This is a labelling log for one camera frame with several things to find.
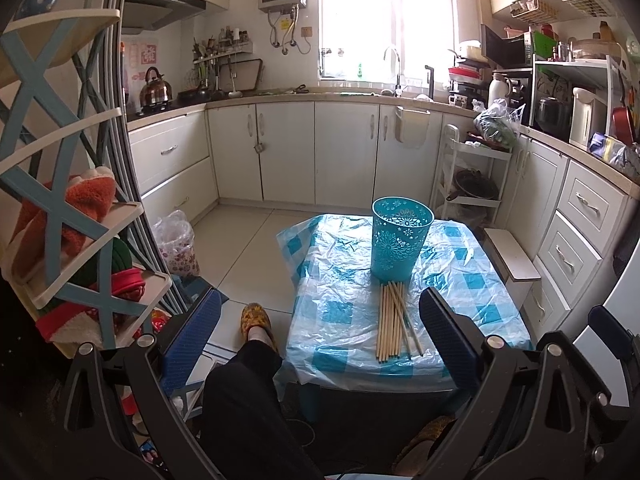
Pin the bag of green vegetables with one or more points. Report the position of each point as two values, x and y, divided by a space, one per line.
498 123

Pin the metal kettle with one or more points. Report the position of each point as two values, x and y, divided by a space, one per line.
156 91

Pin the yellow patterned slipper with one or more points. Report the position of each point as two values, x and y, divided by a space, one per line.
256 320

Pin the range hood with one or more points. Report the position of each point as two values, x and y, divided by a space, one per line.
151 15

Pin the floral plastic bag bin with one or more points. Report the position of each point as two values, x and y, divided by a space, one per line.
175 238

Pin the white blue storage rack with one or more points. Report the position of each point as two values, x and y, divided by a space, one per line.
55 128

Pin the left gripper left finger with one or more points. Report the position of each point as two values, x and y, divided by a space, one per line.
128 409

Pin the turquoise perforated plastic basket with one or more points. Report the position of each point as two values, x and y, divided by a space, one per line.
399 229

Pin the red orange cloth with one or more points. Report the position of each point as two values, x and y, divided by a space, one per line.
88 199

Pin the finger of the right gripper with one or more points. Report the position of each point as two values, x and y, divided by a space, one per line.
623 344

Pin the blue white checkered tablecloth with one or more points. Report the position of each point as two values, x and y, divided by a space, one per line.
332 338

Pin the white microwave shelf rack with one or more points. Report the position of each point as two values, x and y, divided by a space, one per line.
606 78

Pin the black rice cooker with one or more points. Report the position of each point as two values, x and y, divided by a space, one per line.
552 117

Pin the person's leg black trousers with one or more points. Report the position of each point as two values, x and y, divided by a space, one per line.
244 432

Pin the blue snack bag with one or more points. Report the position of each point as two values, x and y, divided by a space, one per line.
623 158

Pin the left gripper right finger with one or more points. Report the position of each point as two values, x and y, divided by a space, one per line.
532 414

